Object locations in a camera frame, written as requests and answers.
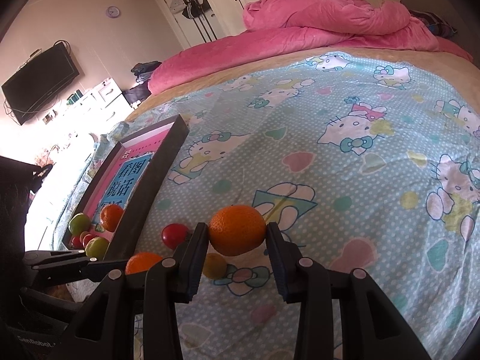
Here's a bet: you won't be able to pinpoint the orange tangerine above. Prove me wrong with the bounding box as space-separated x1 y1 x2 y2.
125 252 163 275
208 205 266 257
99 204 124 233

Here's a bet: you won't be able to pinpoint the red cherry tomato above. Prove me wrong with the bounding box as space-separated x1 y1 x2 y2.
82 233 95 248
161 223 189 250
70 236 83 249

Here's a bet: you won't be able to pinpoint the small yellow-green fruit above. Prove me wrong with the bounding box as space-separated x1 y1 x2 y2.
202 253 227 281

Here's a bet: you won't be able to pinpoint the green apple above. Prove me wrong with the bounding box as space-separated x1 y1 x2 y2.
68 213 91 236
85 236 109 260

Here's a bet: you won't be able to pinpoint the pink book box tray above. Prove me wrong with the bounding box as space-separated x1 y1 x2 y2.
62 115 189 261

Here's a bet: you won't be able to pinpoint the hello kitty blue bedsheet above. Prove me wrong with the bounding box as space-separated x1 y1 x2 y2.
58 50 479 359

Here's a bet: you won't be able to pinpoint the white drawer cabinet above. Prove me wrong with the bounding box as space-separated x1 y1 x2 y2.
65 77 134 123

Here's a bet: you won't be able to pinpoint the pile of dark clothes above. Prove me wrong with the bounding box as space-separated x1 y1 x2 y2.
122 61 162 107

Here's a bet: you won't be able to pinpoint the beige bed mattress cover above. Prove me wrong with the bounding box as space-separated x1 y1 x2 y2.
125 46 480 123

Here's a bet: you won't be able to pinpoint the hanging bags on door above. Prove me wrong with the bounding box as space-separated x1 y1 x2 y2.
169 0 211 20

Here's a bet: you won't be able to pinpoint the pink fluffy duvet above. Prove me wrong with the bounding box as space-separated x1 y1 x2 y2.
148 0 472 95

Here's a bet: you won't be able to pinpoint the dark patterned pillow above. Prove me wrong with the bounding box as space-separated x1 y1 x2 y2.
409 10 457 39

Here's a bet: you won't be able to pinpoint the black wall television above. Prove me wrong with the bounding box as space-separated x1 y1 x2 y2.
1 41 80 125

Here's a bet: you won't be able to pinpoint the purple wall clock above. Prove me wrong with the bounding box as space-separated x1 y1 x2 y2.
105 6 121 19

